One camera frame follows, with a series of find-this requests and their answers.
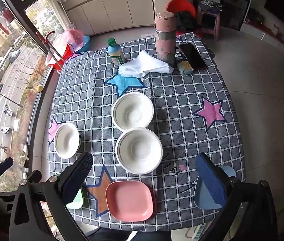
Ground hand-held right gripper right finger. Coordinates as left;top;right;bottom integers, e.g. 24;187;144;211
195;153;278;241

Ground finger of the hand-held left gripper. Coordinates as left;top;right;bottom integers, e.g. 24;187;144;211
0;157;14;179
19;170;42;185

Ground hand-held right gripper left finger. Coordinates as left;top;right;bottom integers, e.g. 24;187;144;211
9;152;93;241

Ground blue square plate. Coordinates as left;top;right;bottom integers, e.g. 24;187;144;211
193;166;237;210

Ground green square plate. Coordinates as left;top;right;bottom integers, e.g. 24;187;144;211
55;173;84;209

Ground small white bowl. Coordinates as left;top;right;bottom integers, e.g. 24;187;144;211
54;123;81;159

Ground pink square plate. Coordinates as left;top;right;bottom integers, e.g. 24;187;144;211
105;181;154;221

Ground large plain white bowl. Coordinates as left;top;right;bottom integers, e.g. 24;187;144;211
115;128;163;174

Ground white bowl with grey rim line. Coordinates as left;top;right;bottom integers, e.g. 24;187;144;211
112;92;155;132

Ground person's legs in jeans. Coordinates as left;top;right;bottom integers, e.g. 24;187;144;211
88;227;172;241

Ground checked star-print tablecloth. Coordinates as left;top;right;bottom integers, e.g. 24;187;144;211
48;33;248;231

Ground black smartphone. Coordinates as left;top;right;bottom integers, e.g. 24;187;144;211
178;43;208;71

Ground red bucket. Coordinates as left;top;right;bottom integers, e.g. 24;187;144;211
46;43;75;69

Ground green-capped plastic bottle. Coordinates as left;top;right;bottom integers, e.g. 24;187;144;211
107;38;126;66

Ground white paper towel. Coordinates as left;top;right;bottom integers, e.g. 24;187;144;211
118;51;174;78

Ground blue plastic basin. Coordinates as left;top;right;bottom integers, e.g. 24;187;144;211
78;36;90;52

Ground worn pink thermos flask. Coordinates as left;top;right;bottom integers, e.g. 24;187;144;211
155;11;177;67

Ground purple plastic stool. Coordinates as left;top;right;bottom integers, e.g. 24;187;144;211
197;2;221;42

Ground dark cloth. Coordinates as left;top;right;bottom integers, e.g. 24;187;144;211
175;11;197;32

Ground white cabinet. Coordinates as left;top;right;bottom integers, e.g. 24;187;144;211
54;0;157;36

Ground red plastic basin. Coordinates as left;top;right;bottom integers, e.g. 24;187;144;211
166;0;197;18

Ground black window frame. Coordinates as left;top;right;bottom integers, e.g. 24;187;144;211
0;0;68;171

